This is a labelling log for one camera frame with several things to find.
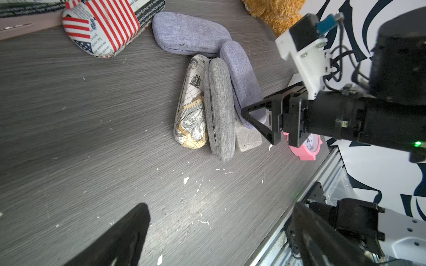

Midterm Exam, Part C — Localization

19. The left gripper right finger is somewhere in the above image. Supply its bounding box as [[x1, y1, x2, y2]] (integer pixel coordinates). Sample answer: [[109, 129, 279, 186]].
[[292, 202, 376, 266]]

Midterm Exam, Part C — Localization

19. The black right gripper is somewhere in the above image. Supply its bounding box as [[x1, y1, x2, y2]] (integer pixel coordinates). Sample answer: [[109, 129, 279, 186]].
[[241, 86, 426, 155]]

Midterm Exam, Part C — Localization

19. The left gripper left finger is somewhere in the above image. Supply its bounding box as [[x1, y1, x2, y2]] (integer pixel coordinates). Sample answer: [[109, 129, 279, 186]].
[[66, 203, 150, 266]]

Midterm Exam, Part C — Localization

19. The grey fabric case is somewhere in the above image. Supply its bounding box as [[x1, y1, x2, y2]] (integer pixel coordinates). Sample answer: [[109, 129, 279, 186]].
[[203, 58, 236, 162]]

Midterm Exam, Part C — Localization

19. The map print glasses case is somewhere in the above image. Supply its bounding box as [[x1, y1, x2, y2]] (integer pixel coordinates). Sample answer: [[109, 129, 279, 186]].
[[173, 54, 209, 149]]

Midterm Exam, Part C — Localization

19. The purple case horizontal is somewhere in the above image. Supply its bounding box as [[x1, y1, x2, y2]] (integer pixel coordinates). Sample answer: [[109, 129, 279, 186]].
[[152, 12, 232, 58]]

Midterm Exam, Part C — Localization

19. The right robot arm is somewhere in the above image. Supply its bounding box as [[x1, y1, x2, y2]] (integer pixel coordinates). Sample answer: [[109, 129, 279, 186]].
[[241, 7, 426, 266]]

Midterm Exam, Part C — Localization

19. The pink alarm clock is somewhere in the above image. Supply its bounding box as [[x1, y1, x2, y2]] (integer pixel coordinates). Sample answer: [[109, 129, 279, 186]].
[[289, 134, 323, 161]]

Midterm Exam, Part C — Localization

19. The tan teddy bear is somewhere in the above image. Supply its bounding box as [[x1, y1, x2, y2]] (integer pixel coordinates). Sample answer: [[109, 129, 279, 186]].
[[242, 0, 306, 37]]

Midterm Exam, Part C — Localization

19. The flag newspaper case centre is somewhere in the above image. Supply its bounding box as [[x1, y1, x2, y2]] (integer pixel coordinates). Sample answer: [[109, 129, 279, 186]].
[[62, 0, 166, 58]]

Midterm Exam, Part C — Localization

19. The pink case under newspaper case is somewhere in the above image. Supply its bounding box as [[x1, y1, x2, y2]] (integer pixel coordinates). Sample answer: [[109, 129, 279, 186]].
[[0, 11, 63, 41]]

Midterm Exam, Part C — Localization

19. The newspaper flag case left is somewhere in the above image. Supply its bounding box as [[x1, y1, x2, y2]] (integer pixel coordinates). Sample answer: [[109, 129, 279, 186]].
[[1, 0, 66, 18]]

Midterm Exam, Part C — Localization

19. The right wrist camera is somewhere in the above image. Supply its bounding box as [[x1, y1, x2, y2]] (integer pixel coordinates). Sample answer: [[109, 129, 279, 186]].
[[275, 12, 344, 100]]

